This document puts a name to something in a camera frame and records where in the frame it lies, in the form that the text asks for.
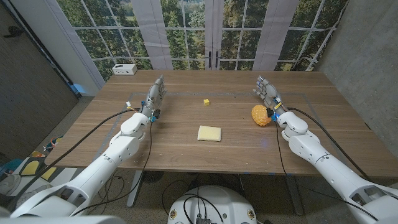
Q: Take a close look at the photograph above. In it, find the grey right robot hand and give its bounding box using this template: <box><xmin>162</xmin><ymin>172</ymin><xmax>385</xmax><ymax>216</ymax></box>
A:
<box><xmin>252</xmin><ymin>75</ymin><xmax>289</xmax><ymax>116</ymax></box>

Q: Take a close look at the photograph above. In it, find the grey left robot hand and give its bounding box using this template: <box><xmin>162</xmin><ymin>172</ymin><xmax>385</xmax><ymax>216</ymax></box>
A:
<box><xmin>139</xmin><ymin>74</ymin><xmax>168</xmax><ymax>118</ymax></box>

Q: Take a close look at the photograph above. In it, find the pale yellow sponge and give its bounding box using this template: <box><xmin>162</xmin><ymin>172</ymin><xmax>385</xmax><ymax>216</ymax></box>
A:
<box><xmin>197</xmin><ymin>125</ymin><xmax>222</xmax><ymax>142</ymax></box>

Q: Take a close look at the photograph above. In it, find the orange toy pineapple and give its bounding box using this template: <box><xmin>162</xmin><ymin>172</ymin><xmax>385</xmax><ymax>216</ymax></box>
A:
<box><xmin>251</xmin><ymin>105</ymin><xmax>272</xmax><ymax>127</ymax></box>

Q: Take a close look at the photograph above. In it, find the white power strip box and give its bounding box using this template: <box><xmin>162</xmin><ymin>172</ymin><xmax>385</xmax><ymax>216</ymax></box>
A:
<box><xmin>112</xmin><ymin>63</ymin><xmax>138</xmax><ymax>76</ymax></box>

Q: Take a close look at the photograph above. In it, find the printed window forest backdrop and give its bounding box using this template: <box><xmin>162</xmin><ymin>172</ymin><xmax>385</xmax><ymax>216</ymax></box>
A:
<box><xmin>46</xmin><ymin>0</ymin><xmax>349</xmax><ymax>83</ymax></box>

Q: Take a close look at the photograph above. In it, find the dark ribbed round object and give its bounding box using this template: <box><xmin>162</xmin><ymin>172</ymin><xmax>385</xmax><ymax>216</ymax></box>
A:
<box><xmin>142</xmin><ymin>170</ymin><xmax>164</xmax><ymax>184</ymax></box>

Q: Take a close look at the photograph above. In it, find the grey table leg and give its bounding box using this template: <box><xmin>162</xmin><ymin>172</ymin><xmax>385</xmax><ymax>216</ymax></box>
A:
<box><xmin>126</xmin><ymin>170</ymin><xmax>144</xmax><ymax>208</ymax></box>
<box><xmin>284</xmin><ymin>175</ymin><xmax>305</xmax><ymax>216</ymax></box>

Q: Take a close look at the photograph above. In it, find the white robot torso base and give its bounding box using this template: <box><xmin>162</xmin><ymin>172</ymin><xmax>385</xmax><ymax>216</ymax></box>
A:
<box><xmin>167</xmin><ymin>185</ymin><xmax>257</xmax><ymax>224</ymax></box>

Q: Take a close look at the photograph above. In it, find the yellow and black floor mat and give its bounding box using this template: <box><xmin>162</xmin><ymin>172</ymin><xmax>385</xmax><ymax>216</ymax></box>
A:
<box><xmin>0</xmin><ymin>155</ymin><xmax>60</xmax><ymax>184</ymax></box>

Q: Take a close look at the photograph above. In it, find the white robot body edge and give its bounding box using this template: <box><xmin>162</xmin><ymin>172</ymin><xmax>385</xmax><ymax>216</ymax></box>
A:
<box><xmin>0</xmin><ymin>215</ymin><xmax>126</xmax><ymax>224</ymax></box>

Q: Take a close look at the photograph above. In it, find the white sneaker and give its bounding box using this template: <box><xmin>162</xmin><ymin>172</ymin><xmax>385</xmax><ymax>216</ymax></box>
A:
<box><xmin>0</xmin><ymin>174</ymin><xmax>22</xmax><ymax>196</ymax></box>

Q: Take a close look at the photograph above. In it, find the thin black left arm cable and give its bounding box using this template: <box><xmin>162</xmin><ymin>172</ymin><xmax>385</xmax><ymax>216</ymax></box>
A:
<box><xmin>70</xmin><ymin>119</ymin><xmax>154</xmax><ymax>217</ymax></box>

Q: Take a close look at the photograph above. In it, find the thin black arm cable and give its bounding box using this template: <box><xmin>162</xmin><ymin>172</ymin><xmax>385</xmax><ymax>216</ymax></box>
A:
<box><xmin>274</xmin><ymin>120</ymin><xmax>379</xmax><ymax>222</ymax></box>
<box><xmin>70</xmin><ymin>119</ymin><xmax>154</xmax><ymax>217</ymax></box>

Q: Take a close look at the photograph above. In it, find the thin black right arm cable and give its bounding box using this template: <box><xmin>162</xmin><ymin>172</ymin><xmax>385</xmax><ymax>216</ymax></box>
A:
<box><xmin>274</xmin><ymin>120</ymin><xmax>379</xmax><ymax>222</ymax></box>

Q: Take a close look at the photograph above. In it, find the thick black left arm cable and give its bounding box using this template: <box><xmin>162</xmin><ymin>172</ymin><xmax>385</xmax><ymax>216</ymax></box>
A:
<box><xmin>6</xmin><ymin>108</ymin><xmax>141</xmax><ymax>212</ymax></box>

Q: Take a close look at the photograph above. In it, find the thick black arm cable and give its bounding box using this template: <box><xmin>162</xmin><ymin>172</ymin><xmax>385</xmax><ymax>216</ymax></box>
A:
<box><xmin>286</xmin><ymin>106</ymin><xmax>373</xmax><ymax>182</ymax></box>
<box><xmin>6</xmin><ymin>108</ymin><xmax>141</xmax><ymax>212</ymax></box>

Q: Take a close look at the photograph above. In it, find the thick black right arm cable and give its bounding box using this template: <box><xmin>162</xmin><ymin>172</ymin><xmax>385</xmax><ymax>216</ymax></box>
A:
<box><xmin>286</xmin><ymin>106</ymin><xmax>373</xmax><ymax>182</ymax></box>

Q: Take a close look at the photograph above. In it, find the thin black floor cable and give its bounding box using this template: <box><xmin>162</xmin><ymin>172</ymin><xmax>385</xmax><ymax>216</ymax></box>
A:
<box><xmin>86</xmin><ymin>169</ymin><xmax>126</xmax><ymax>215</ymax></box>
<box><xmin>161</xmin><ymin>179</ymin><xmax>200</xmax><ymax>215</ymax></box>

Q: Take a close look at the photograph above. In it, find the black torso cable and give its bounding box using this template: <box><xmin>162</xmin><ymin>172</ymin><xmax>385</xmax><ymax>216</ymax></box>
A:
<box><xmin>183</xmin><ymin>194</ymin><xmax>224</xmax><ymax>224</ymax></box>

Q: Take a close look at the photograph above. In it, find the black door handle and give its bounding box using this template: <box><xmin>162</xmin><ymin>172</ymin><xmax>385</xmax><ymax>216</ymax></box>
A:
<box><xmin>3</xmin><ymin>26</ymin><xmax>24</xmax><ymax>39</ymax></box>

